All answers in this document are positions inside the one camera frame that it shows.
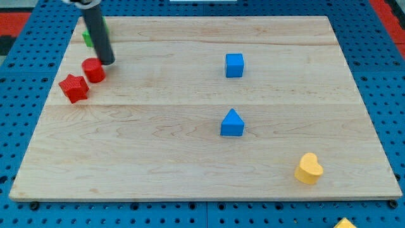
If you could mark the green block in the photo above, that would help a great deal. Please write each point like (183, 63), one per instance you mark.
(87, 38)

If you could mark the yellow block at bottom edge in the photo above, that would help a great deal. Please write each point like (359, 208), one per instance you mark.
(344, 223)

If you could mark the yellow heart block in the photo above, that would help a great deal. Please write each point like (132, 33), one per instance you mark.
(308, 170)

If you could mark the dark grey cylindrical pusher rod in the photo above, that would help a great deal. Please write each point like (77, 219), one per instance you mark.
(93, 18)

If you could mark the light wooden board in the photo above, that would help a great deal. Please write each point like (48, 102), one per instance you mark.
(150, 131)

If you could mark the red star block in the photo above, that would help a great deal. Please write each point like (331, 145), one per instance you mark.
(74, 88)

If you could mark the blue triangle block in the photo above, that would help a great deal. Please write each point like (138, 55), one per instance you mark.
(232, 125)

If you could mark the red cylinder block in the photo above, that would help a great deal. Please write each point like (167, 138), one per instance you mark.
(93, 70)

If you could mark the blue cube block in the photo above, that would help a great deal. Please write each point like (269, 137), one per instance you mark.
(234, 65)

